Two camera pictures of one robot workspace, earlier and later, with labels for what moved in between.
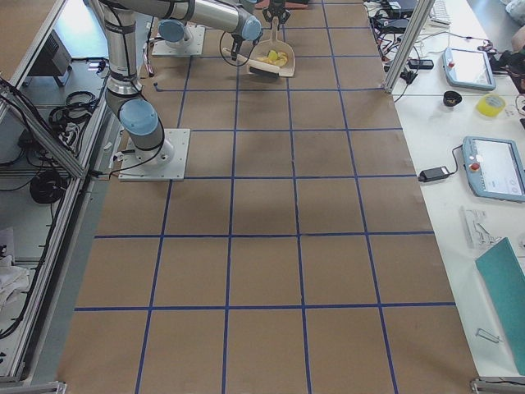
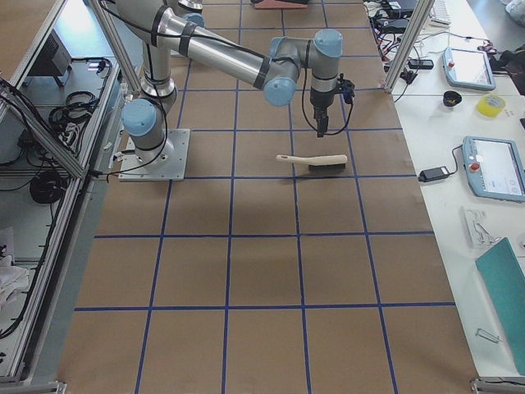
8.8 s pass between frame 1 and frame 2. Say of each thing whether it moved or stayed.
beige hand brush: moved
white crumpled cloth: stayed
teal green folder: stayed
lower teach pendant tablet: stayed
